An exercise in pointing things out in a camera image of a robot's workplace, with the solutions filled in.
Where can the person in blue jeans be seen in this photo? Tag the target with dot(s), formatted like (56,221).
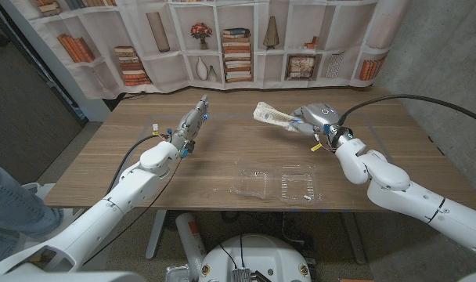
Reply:
(11,211)

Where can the white roll with orange label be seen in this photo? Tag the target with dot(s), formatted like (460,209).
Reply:
(189,235)

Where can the small white scrap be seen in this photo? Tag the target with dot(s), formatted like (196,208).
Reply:
(307,197)

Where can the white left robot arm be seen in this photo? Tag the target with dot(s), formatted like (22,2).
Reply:
(128,188)

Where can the dark textured door panel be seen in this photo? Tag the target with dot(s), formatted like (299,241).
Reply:
(22,117)

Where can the grey table leg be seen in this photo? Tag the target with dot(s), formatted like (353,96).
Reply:
(156,235)
(355,239)

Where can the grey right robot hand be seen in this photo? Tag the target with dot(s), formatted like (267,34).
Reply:
(320,117)

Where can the white robot shoulder cover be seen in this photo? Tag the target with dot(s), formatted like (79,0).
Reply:
(65,277)

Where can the clear plastic clamshell container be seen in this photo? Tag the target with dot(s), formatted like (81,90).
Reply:
(296,186)

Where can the silver heatsink module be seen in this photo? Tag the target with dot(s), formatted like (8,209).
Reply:
(241,275)

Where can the printed bookshelf backdrop cloth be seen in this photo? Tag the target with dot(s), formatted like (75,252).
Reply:
(163,78)

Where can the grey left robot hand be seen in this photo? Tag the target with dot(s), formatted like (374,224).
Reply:
(191,121)

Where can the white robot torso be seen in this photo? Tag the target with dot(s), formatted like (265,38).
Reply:
(257,254)

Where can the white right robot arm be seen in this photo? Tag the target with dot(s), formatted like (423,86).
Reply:
(394,184)

